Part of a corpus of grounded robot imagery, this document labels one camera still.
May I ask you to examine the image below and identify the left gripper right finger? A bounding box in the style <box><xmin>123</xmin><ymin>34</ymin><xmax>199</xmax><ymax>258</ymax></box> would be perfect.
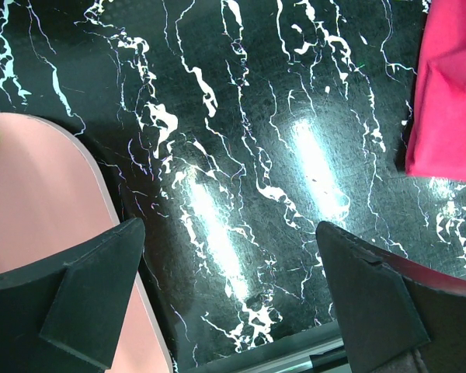
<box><xmin>316</xmin><ymin>221</ymin><xmax>466</xmax><ymax>372</ymax></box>

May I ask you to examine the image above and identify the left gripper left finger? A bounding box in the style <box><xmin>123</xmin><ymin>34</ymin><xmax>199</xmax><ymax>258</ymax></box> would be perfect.
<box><xmin>0</xmin><ymin>218</ymin><xmax>145</xmax><ymax>372</ymax></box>

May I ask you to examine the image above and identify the pink red t shirt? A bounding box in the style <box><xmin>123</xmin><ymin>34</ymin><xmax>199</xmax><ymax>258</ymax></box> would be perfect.
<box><xmin>405</xmin><ymin>0</ymin><xmax>466</xmax><ymax>181</ymax></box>

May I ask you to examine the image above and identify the pink three tier shelf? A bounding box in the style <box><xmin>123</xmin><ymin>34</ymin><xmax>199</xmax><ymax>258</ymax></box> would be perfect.
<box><xmin>0</xmin><ymin>113</ymin><xmax>171</xmax><ymax>372</ymax></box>

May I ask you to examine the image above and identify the black marble pattern mat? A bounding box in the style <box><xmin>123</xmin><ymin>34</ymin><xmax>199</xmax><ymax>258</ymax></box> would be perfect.
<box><xmin>0</xmin><ymin>1</ymin><xmax>466</xmax><ymax>372</ymax></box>

